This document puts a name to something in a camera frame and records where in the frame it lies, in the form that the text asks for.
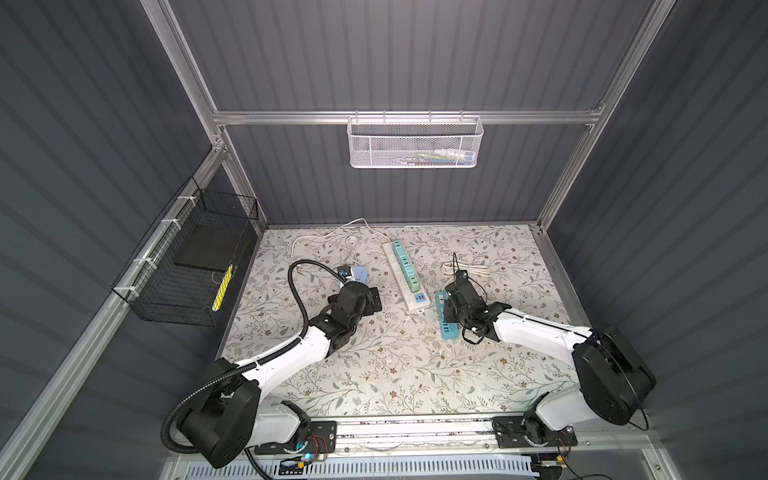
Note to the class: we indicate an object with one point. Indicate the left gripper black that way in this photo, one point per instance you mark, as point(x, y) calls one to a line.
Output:
point(370, 307)

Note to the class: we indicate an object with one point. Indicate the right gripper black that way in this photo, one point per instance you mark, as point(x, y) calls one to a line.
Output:
point(447, 310)

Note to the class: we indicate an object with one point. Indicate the teal power strip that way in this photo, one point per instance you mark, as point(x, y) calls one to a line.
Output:
point(448, 331)

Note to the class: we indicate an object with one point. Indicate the long white power strip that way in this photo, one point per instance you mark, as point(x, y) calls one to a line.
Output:
point(412, 290)

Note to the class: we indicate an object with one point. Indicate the blue square power socket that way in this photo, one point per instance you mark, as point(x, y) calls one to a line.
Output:
point(359, 273)

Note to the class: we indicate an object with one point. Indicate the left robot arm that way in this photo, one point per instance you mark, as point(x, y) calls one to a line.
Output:
point(229, 414)

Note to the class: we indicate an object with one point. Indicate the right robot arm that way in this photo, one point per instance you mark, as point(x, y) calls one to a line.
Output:
point(612, 379)

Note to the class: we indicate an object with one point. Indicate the items in white basket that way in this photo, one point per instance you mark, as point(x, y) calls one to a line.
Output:
point(440, 157)

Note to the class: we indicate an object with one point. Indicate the white vented cover strip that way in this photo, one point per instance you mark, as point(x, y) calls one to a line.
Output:
point(386, 467)

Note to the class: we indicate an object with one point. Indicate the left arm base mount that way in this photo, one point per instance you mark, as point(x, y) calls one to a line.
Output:
point(316, 437)

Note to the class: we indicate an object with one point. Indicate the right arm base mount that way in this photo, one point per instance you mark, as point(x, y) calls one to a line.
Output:
point(520, 431)

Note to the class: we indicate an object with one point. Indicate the white wire mesh basket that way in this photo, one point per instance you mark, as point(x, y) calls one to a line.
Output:
point(377, 142)

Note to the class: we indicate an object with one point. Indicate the black wire basket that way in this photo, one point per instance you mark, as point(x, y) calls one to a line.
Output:
point(175, 279)

